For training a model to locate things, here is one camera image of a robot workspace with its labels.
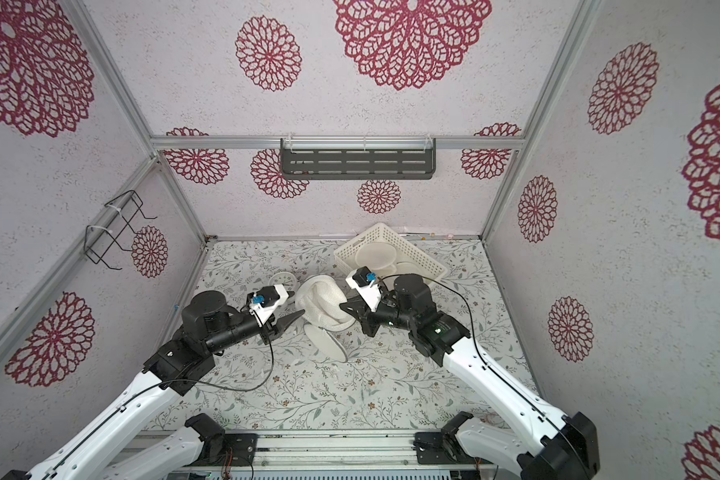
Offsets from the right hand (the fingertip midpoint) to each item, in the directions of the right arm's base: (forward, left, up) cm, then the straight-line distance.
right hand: (350, 304), depth 71 cm
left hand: (-2, +13, +3) cm, 13 cm away
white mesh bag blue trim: (0, +7, +3) cm, 8 cm away
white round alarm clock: (+22, +24, -21) cm, 39 cm away
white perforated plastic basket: (+36, -19, -25) cm, 48 cm away
